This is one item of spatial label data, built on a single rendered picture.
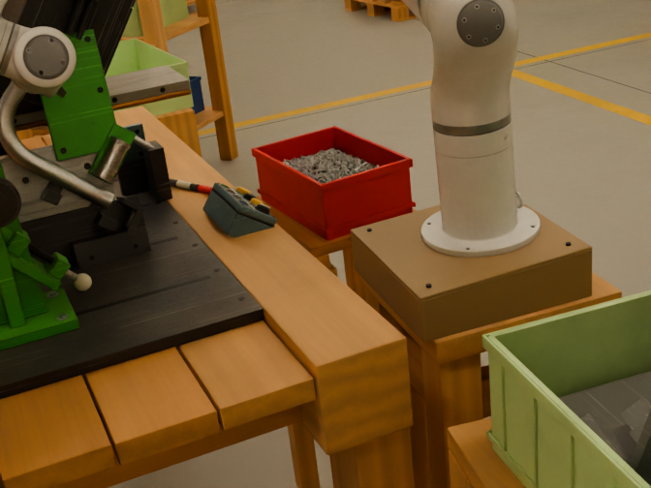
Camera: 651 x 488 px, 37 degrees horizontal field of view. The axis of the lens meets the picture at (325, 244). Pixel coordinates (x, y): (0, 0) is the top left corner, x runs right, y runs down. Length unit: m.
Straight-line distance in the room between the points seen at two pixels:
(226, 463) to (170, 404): 1.39
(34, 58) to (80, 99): 0.36
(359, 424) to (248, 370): 0.18
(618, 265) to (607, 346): 2.27
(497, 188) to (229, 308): 0.45
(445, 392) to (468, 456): 0.21
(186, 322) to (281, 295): 0.15
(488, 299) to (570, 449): 0.42
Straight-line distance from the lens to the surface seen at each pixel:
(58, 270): 1.55
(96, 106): 1.78
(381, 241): 1.60
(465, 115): 1.47
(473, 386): 1.53
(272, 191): 2.11
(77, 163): 1.79
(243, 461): 2.71
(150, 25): 4.46
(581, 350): 1.32
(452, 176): 1.51
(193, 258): 1.70
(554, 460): 1.17
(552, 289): 1.52
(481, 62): 1.41
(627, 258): 3.66
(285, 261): 1.63
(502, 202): 1.53
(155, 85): 1.92
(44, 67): 1.42
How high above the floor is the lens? 1.58
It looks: 24 degrees down
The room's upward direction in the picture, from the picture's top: 7 degrees counter-clockwise
